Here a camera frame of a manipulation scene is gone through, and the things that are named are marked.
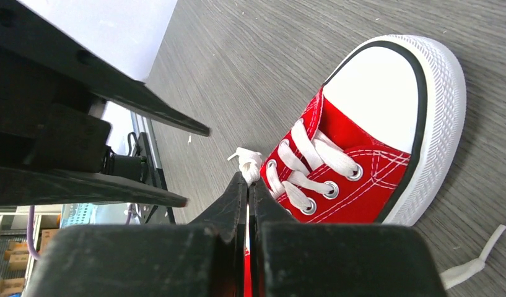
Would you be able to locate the red sneaker with laces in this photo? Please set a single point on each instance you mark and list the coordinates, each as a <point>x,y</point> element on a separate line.
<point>376,141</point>

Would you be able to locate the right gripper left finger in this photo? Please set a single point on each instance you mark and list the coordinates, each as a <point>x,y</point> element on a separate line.
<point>201,258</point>

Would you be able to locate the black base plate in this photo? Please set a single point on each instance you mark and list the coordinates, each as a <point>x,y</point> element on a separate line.
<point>152,175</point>

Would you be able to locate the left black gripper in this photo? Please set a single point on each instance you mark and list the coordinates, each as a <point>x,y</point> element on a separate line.
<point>51,153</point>

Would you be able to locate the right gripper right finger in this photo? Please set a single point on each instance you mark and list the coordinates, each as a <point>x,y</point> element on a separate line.
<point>289,258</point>

